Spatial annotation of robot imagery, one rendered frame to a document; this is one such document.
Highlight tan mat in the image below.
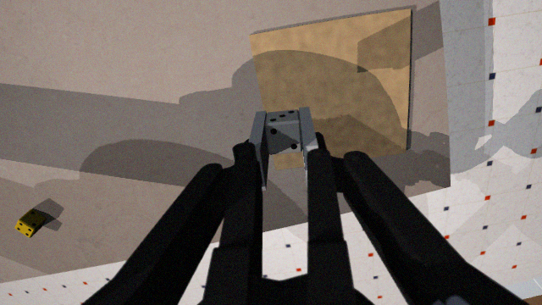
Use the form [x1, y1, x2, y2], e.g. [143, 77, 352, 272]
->
[249, 8, 411, 158]

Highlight yellow die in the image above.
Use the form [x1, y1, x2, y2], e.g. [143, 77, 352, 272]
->
[15, 209, 47, 238]

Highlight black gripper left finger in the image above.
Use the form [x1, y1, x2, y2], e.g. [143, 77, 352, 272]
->
[81, 111, 269, 305]

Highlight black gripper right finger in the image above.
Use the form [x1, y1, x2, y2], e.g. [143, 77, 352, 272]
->
[299, 107, 529, 305]

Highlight white die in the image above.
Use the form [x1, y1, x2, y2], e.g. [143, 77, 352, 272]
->
[265, 109, 302, 155]

